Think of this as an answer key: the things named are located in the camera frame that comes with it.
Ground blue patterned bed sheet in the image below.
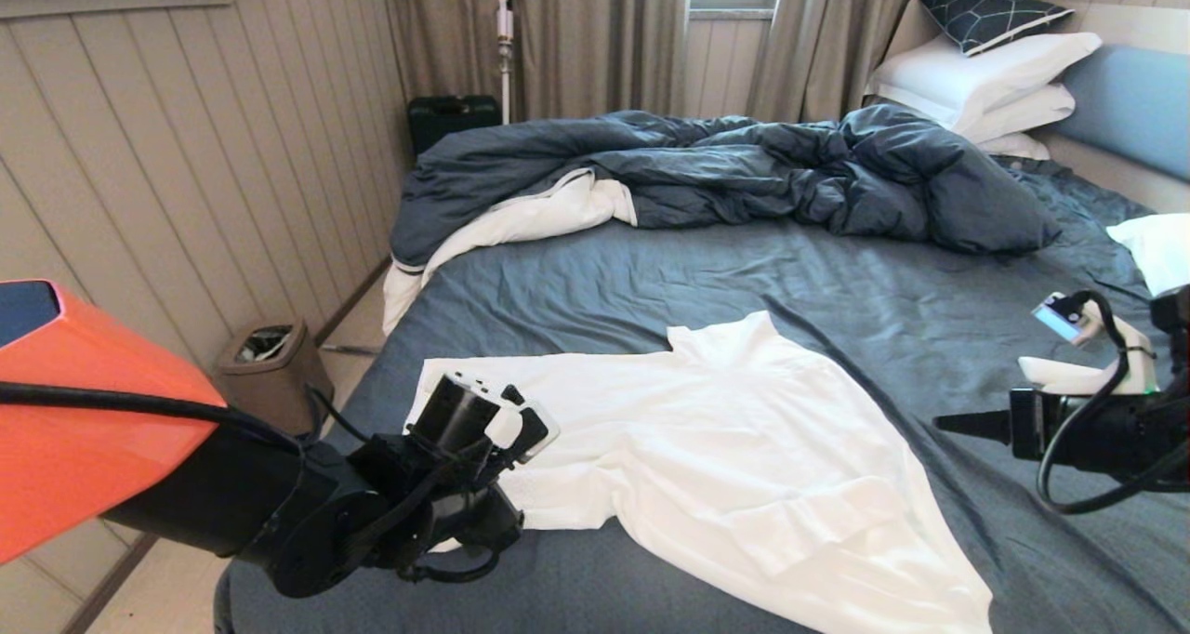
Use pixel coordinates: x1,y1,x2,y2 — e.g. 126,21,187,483
212,155,1190,634

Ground large white pillow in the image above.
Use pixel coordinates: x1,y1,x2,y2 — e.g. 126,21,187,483
865,30,1105,133

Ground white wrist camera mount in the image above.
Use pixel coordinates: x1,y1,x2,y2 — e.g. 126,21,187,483
1030,292,1163,395
442,371,561,468

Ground blue duvet with white lining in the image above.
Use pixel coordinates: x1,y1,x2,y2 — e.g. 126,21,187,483
383,104,1064,337

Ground white pillow without stack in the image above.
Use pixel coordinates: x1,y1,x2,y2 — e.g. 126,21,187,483
1106,213,1190,297

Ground black suitcase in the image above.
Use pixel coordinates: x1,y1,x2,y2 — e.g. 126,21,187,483
407,93,503,156

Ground beige trash bin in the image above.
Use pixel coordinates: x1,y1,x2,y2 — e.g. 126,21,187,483
214,320,334,435

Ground medium white pillow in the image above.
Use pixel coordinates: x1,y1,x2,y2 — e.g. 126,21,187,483
958,83,1078,144

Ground long white remote control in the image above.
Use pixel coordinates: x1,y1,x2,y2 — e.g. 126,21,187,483
1018,356,1117,395

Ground blue padded headboard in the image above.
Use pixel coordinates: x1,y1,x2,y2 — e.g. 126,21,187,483
1055,44,1190,184

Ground dark geometric patterned cushion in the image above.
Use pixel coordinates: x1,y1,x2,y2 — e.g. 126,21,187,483
919,0,1077,57

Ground wide beige curtain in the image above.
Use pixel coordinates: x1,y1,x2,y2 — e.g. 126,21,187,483
377,0,691,124

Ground flat white pillow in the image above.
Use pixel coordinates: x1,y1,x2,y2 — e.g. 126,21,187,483
976,132,1051,161

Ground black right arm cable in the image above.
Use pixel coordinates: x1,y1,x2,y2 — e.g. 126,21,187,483
1037,290,1190,516

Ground beige upholstered bed frame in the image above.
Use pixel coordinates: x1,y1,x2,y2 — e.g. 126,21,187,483
1039,130,1190,215

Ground white t-shirt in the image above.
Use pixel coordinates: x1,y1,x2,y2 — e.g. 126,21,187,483
404,310,994,634

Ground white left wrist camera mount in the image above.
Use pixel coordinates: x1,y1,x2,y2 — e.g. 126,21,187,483
442,371,561,468

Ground crumpled bin liner bag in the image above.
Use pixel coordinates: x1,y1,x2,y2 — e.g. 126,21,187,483
237,327,294,363

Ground narrow beige curtain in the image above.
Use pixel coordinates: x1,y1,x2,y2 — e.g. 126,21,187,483
747,0,977,124

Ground white stick vacuum cleaner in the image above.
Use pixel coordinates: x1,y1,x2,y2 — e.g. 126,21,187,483
496,0,515,124

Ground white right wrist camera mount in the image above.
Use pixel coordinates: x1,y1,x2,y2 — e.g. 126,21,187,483
1030,292,1163,395

